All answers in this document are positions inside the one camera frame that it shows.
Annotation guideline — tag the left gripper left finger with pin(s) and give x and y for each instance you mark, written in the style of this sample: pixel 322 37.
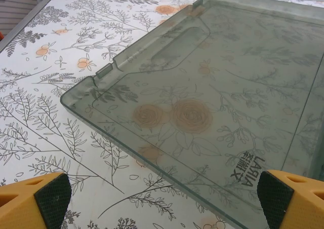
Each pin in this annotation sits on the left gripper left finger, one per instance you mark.
pixel 30 203

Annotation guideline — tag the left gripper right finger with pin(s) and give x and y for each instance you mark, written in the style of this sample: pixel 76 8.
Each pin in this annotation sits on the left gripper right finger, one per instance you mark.
pixel 293 203

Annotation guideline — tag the aluminium frame side rail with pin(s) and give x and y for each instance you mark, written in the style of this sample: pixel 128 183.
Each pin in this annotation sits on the aluminium frame side rail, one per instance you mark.
pixel 25 23

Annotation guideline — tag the grey compartment organizer box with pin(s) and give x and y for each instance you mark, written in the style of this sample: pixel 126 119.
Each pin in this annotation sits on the grey compartment organizer box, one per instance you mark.
pixel 215 87

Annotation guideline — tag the floral patterned table mat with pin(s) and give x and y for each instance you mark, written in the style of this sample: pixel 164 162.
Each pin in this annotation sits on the floral patterned table mat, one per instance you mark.
pixel 63 62

